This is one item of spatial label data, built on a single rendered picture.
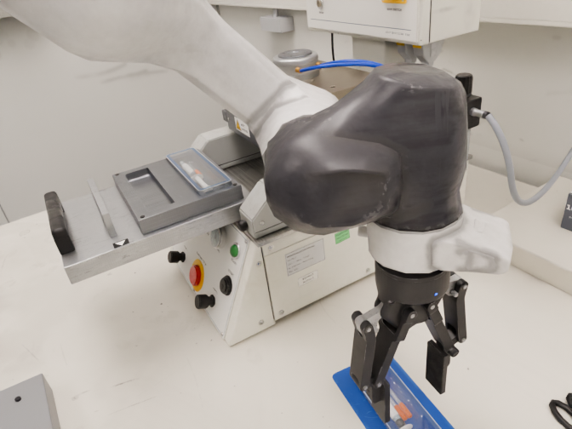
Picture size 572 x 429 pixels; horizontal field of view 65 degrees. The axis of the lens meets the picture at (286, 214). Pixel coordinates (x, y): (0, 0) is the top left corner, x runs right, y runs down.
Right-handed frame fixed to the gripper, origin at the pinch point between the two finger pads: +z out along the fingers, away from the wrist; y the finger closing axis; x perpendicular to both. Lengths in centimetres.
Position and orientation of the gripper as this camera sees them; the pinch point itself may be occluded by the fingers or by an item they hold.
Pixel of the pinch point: (408, 385)
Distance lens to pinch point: 61.4
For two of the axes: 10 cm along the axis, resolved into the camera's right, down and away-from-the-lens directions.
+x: 4.0, 4.3, -8.1
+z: 1.2, 8.5, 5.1
